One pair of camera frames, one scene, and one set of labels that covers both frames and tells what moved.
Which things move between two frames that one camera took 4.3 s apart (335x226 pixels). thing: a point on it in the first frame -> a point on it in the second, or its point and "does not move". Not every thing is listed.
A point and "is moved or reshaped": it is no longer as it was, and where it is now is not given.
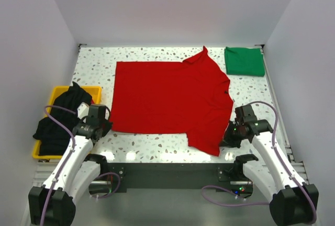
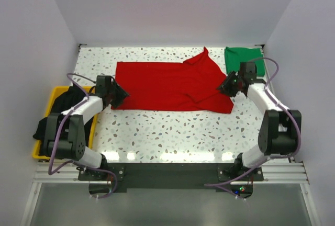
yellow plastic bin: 96,93 does not move
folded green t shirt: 244,61 does not move
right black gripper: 227,140 -> 225,87
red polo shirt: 192,97 is moved or reshaped
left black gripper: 108,126 -> 121,94
